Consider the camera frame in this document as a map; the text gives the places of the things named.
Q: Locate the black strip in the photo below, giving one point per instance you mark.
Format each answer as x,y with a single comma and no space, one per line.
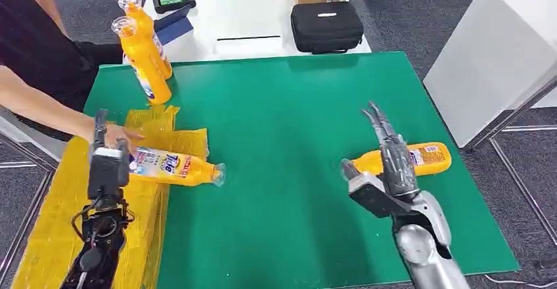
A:
248,37

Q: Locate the orange drink bottle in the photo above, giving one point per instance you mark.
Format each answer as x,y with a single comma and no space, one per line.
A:
433,156
191,171
146,67
141,17

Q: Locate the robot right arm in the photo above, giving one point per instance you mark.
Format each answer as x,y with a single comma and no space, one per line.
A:
428,252

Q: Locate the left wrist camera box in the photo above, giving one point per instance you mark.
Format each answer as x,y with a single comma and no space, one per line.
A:
106,176

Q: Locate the steel floor rail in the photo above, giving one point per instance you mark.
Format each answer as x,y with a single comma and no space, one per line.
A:
518,182

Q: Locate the blue tablet case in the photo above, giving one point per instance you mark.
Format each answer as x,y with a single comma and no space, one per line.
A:
176,28

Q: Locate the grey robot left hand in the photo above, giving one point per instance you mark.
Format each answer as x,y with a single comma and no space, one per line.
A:
101,130

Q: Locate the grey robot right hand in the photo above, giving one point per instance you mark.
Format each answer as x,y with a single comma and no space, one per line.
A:
398,165

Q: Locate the person's right hand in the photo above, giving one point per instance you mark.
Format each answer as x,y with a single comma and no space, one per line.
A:
115,132

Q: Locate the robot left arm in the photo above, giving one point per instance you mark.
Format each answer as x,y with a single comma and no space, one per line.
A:
98,243

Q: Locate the black zip case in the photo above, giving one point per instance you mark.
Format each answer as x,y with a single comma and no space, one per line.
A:
326,30

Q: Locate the yellow sheet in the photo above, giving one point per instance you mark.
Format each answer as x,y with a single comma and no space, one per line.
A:
48,235

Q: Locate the person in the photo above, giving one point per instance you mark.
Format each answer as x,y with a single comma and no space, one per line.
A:
39,47

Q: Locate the white table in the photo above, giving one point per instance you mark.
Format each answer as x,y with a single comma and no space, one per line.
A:
243,15

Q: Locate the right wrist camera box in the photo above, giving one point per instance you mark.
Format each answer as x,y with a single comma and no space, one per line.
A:
370,195

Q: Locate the grey metal bench frame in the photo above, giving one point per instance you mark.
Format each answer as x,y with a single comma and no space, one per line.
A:
24,134

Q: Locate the green mat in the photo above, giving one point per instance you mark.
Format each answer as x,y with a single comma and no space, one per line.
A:
283,113

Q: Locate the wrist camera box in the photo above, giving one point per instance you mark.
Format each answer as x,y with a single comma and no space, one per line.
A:
106,176
370,195

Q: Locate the white cabinet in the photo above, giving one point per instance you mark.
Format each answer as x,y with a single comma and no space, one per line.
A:
494,56

